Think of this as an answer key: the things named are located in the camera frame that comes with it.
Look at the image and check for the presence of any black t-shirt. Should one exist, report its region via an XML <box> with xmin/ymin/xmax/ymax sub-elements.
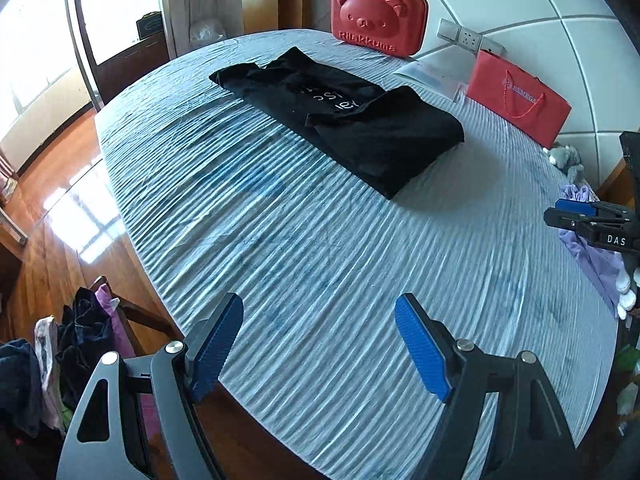
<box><xmin>209</xmin><ymin>47</ymin><xmax>464</xmax><ymax>200</ymax></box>

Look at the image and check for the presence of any red paper gift bag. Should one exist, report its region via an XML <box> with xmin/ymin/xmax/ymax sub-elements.
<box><xmin>466</xmin><ymin>50</ymin><xmax>572</xmax><ymax>148</ymax></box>

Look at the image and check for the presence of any grey plush toy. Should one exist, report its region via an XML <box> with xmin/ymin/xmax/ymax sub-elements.
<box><xmin>544</xmin><ymin>143</ymin><xmax>585</xmax><ymax>186</ymax></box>

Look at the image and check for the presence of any red bear suitcase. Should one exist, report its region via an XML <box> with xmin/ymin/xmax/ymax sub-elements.
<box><xmin>330</xmin><ymin>0</ymin><xmax>428</xmax><ymax>58</ymax></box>

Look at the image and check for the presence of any pile of clothes on chair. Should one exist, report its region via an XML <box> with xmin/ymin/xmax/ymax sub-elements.
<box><xmin>1</xmin><ymin>283</ymin><xmax>138</xmax><ymax>479</ymax></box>

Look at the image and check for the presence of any purple garment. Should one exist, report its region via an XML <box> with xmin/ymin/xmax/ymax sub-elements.
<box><xmin>557</xmin><ymin>183</ymin><xmax>626</xmax><ymax>319</ymax></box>

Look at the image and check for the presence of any dark wooden cabinet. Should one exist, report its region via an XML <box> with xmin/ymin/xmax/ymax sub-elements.
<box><xmin>94</xmin><ymin>11</ymin><xmax>169</xmax><ymax>104</ymax></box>

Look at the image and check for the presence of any clear plastic document pouch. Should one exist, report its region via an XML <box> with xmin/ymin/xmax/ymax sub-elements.
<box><xmin>394</xmin><ymin>48</ymin><xmax>476</xmax><ymax>102</ymax></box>

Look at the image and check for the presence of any white wall socket panel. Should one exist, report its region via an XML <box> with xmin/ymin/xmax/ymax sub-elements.
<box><xmin>437</xmin><ymin>18</ymin><xmax>506</xmax><ymax>56</ymax></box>

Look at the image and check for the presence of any white gloved hand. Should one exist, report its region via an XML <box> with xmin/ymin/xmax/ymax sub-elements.
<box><xmin>615</xmin><ymin>268</ymin><xmax>639</xmax><ymax>321</ymax></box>

